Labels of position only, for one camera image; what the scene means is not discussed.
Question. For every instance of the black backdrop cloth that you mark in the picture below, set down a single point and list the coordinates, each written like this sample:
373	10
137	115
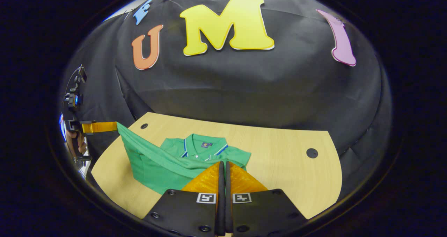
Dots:
244	83

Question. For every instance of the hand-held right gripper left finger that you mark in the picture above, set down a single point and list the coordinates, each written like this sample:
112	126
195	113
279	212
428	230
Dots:
185	212

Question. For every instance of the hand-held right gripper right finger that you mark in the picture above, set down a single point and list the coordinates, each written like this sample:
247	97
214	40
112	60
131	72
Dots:
265	212

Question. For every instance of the computer monitor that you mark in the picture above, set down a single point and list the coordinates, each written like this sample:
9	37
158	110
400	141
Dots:
63	127

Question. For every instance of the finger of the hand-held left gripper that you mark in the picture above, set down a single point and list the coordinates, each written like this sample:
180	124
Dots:
101	127

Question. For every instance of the green T-shirt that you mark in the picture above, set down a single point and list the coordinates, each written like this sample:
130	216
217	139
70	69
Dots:
157	170

